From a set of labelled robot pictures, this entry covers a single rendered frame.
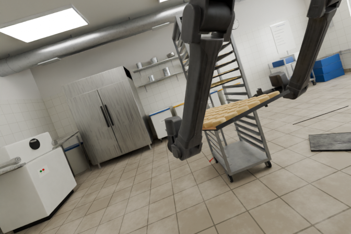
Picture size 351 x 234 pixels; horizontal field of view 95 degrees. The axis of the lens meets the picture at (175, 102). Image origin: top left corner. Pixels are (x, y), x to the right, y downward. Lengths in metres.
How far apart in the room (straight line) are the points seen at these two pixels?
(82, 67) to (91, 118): 1.67
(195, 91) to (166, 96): 4.25
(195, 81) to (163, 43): 4.49
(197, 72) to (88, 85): 3.77
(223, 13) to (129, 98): 3.50
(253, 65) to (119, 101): 3.97
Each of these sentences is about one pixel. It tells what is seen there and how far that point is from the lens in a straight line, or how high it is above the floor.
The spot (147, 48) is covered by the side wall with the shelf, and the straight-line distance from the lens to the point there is 4.82.
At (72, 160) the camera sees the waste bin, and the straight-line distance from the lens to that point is 4.84.
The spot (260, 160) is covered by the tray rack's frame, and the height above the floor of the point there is 0.15.
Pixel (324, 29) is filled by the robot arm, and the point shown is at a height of 1.18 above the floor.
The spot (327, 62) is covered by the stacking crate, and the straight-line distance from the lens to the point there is 5.98.
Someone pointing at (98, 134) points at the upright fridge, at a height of 0.78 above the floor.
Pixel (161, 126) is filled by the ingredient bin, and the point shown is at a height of 0.41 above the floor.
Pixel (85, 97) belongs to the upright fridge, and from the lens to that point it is 4.04.
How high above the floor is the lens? 1.16
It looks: 4 degrees down
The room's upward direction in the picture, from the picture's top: 19 degrees counter-clockwise
